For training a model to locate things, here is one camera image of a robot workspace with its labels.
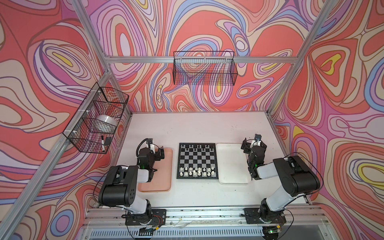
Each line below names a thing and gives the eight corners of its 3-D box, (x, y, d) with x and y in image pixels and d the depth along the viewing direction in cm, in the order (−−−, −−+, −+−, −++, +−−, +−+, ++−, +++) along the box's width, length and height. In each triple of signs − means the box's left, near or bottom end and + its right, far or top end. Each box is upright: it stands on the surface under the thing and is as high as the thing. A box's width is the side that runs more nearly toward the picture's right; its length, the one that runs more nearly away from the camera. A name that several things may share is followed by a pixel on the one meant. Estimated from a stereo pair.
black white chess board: (177, 179, 87) (176, 177, 85) (179, 145, 102) (179, 142, 100) (218, 179, 87) (218, 177, 85) (214, 145, 102) (215, 142, 100)
